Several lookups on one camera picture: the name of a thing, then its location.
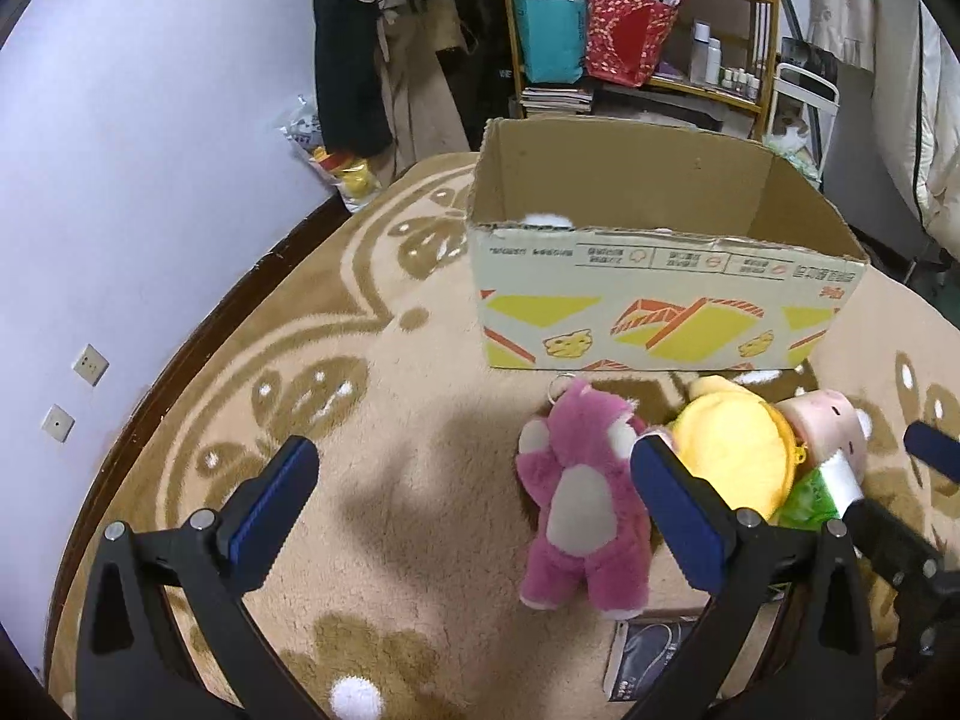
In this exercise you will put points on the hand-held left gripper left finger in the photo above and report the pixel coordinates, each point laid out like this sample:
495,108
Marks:
271,510

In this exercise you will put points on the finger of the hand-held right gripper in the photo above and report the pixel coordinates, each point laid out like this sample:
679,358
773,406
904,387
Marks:
892,540
934,451

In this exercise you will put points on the printed cardboard box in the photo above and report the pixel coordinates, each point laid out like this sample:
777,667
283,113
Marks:
637,315

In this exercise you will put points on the row of small bottles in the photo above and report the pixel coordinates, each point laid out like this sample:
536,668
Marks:
739,82

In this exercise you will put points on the plastic bag of toys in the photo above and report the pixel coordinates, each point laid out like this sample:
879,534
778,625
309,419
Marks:
352,172

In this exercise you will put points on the stack of books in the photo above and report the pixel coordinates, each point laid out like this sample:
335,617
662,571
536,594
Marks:
559,99

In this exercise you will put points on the black garment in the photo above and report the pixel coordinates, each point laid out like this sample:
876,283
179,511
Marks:
487,67

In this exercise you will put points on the white pompom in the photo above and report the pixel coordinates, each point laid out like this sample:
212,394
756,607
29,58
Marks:
356,699

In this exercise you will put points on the white wall socket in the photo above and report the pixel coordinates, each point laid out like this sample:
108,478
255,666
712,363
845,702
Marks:
57,424
90,365

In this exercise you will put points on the beige coat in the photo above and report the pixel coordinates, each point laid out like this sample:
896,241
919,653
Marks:
420,112

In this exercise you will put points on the red patterned gift bag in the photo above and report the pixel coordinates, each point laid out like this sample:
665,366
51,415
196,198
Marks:
622,37

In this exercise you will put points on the white trolley cart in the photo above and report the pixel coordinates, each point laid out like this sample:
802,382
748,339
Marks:
806,79

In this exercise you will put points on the teal bag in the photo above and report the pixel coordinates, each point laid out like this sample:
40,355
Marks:
551,37

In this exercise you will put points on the pink bear plush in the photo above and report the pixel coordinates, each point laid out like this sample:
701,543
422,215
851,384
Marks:
592,510

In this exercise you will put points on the short white bottle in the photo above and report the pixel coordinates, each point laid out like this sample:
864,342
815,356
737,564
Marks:
713,64

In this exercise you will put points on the pink pig plush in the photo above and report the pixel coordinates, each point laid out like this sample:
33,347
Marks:
821,420

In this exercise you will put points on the black packet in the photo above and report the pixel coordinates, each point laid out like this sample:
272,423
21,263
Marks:
645,652

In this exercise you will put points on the cream hanging coat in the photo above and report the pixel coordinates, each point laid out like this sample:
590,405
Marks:
855,0

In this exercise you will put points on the wooden shelf unit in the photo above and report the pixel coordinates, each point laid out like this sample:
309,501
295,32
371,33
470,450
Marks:
766,90

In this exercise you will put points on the beige brown patterned rug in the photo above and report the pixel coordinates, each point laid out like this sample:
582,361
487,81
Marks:
420,465

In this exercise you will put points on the tall white bottle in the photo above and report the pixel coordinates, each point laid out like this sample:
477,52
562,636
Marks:
699,52

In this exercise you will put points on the yellow plush pouch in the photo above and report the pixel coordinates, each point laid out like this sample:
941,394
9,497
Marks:
735,450

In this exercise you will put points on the black coat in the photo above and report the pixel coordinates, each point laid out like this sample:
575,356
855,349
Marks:
345,75

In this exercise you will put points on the green white packet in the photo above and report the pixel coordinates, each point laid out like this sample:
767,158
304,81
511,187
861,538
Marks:
806,502

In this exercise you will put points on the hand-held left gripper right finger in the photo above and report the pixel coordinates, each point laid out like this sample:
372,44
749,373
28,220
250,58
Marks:
679,517

